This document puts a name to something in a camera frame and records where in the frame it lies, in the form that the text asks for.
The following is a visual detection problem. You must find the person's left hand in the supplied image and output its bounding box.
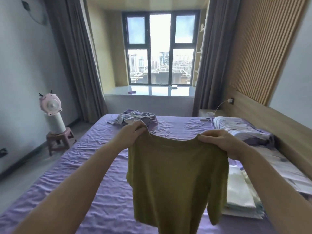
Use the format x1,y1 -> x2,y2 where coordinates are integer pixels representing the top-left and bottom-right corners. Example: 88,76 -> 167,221
111,120 -> 148,152

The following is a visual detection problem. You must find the person's right hand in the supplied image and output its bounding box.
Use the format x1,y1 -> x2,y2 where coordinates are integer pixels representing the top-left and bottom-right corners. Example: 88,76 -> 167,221
197,129 -> 246,161

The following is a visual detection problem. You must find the white t-shirt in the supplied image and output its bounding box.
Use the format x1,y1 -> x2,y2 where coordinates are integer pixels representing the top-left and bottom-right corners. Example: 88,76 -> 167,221
225,165 -> 256,209

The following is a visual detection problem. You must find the pale yellow garment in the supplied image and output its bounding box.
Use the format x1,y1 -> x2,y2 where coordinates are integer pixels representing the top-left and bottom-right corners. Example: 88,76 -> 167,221
240,167 -> 260,205

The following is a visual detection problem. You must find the green garment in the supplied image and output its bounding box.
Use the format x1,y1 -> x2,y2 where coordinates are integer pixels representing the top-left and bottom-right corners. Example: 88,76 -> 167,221
126,129 -> 230,234

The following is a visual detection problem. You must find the purple sheet bed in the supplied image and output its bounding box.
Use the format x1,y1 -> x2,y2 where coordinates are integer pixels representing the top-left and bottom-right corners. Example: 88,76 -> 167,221
0,114 -> 312,234

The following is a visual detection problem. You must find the person's right forearm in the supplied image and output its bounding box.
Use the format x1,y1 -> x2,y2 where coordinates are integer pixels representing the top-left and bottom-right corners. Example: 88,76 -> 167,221
234,146 -> 312,234

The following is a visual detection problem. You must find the person's left forearm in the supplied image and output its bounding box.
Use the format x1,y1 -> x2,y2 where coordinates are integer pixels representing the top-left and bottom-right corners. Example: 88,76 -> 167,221
11,141 -> 122,234

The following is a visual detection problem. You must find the crumpled purple grey quilt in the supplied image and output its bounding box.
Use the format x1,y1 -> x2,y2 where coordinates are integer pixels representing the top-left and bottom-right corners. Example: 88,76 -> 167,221
107,109 -> 159,134

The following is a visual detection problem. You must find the floral pillow purple trim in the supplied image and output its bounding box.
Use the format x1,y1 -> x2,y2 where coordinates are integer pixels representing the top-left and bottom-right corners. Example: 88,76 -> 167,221
251,146 -> 312,195
212,116 -> 277,147

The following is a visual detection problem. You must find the low beige bedside table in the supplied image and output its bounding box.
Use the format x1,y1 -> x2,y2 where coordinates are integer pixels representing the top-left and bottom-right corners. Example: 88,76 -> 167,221
198,109 -> 224,118

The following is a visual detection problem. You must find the white bay window sill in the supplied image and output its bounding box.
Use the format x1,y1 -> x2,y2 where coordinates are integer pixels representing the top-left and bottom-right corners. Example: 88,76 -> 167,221
103,85 -> 197,97

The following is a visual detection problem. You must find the brown plastic stool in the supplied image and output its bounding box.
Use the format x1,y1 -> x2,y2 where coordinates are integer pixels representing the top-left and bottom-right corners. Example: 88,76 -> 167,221
46,127 -> 77,157

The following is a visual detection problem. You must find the pink fan white base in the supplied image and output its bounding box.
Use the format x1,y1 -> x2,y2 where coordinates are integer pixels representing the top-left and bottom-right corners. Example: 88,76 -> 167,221
39,90 -> 66,135

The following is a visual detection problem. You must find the grey curtain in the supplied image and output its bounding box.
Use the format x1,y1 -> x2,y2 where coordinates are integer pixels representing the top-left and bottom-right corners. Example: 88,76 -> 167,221
192,0 -> 242,117
43,0 -> 109,124

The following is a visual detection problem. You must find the wooden window shelf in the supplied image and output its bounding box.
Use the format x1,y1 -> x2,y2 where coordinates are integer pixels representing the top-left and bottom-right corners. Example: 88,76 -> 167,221
192,20 -> 207,87

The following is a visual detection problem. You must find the dark framed window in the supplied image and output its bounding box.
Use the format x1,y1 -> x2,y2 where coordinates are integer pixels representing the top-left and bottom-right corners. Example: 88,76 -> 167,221
122,10 -> 201,86

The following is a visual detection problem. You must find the slatted wooden wall panel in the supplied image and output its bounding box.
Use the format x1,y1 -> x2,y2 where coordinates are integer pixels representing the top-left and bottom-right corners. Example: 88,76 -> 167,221
227,0 -> 310,106

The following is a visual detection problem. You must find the grey air conditioner cable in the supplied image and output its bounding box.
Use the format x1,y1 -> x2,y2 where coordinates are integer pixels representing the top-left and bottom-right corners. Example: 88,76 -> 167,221
27,1 -> 48,25

